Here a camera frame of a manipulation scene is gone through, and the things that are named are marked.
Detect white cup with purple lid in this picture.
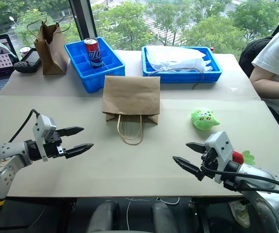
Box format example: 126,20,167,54
19,47,31,59

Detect blue divided plastic bin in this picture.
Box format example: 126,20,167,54
64,36,126,94

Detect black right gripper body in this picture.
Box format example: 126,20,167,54
196,147,221,182

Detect flat brown paper bag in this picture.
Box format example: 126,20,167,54
101,75,161,146

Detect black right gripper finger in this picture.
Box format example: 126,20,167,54
172,156,201,177
185,142,207,154

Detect red strawberry toy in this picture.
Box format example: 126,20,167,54
231,150,255,166

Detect black backpack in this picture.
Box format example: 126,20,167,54
238,37,273,78

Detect green plush toy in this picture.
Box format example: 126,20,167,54
190,107,220,132

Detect standing brown paper bag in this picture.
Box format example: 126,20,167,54
27,16,71,76

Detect black handheld game controller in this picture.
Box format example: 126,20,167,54
13,48,42,74

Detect white plastic bags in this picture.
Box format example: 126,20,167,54
145,45,214,73

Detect white sneaker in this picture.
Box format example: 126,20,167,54
228,199,251,229

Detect blue plastic tray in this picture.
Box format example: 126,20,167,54
141,46,223,84

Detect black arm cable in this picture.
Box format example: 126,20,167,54
201,160,279,196
0,109,41,161

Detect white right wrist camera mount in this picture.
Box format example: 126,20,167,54
204,131,234,183

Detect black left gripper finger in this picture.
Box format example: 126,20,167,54
56,126,85,137
64,143,95,159

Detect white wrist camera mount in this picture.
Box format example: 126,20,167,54
204,131,234,183
32,114,57,162

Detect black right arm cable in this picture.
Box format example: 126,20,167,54
201,160,279,196

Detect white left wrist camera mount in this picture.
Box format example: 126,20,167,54
32,114,57,162

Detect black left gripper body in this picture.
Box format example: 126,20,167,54
43,129,66,160

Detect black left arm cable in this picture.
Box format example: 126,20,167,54
0,109,41,161

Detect person in white shirt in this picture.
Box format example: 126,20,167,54
249,22,279,136

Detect red and blue soda can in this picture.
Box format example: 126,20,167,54
84,37,104,69

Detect white cable under table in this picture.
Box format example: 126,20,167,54
125,197,181,233

